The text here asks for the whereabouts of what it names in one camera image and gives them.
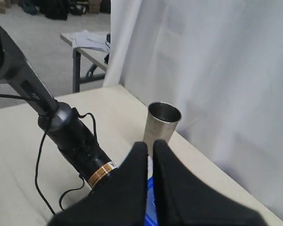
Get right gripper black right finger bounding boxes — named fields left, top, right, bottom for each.
left=153, top=140, right=267, bottom=226

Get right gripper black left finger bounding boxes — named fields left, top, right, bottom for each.
left=48, top=142, right=148, bottom=226

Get blue container lid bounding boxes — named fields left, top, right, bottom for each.
left=145, top=177, right=158, bottom=226

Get stainless steel cup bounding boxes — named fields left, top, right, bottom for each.
left=143, top=102, right=182, bottom=156

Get grey background table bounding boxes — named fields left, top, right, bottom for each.
left=60, top=30, right=112, bottom=93

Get white papers on table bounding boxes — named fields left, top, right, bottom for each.
left=70, top=30, right=110, bottom=52

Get dark bags on floor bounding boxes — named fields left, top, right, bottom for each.
left=18, top=0, right=111, bottom=21

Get black cable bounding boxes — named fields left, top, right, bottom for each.
left=0, top=93, right=99, bottom=215

